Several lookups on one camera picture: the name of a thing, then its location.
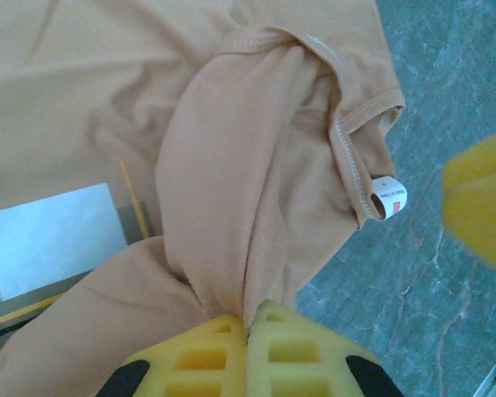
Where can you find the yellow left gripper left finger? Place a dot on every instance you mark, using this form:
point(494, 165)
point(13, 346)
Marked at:
point(235, 372)

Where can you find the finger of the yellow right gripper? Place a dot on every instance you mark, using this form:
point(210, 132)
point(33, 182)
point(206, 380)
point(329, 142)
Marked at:
point(483, 194)

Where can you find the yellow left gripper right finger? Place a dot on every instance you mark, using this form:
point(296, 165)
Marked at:
point(258, 364)

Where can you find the orange-tan t-shirt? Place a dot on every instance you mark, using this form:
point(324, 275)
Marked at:
point(223, 165)

